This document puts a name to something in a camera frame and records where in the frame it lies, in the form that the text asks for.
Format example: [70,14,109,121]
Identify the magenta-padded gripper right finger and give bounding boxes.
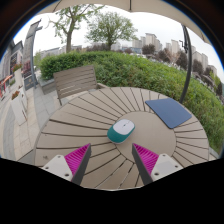
[131,143,184,187]

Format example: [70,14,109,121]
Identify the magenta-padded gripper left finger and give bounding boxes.
[41,143,93,187]

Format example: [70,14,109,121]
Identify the white and teal computer mouse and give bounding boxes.
[106,118,136,145]

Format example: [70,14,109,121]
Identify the dark blue mouse pad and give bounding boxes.
[144,97,193,130]

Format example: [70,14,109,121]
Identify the white planter box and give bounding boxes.
[9,89,30,126]

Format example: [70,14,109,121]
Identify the slatted wooden garden chair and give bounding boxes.
[53,64,108,106]

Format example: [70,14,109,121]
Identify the green hedge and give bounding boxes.
[39,50,224,154]

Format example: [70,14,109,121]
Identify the curved dark parasol pole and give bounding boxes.
[179,24,194,104]

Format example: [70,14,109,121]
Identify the distant high-rise buildings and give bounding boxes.
[131,32,219,78]

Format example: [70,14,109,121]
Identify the tall thin-crowned tree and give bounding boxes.
[46,4,104,54]

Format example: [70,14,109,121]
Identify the round-crowned green tree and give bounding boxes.
[84,11,138,52]

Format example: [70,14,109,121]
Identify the beige parasol canopy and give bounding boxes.
[39,0,214,45]

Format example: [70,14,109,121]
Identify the grey street sign post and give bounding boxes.
[22,19,44,91]

